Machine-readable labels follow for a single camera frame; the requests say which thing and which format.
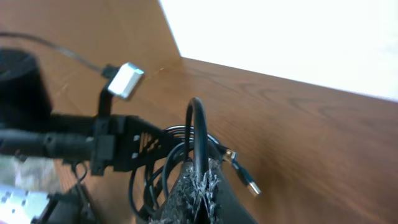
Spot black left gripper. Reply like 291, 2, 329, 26
90, 85, 182, 176

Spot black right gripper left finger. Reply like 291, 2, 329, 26
150, 162, 205, 224

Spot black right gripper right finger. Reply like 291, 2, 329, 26
203, 159, 257, 224

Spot black usb cable bundle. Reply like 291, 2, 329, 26
127, 96, 262, 220

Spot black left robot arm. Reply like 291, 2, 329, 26
1, 49, 178, 176

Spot wooden panel at left edge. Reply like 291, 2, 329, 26
1, 0, 180, 116

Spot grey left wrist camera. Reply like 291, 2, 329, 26
107, 62, 144, 100

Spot black left camera cable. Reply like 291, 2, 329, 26
0, 30, 121, 80

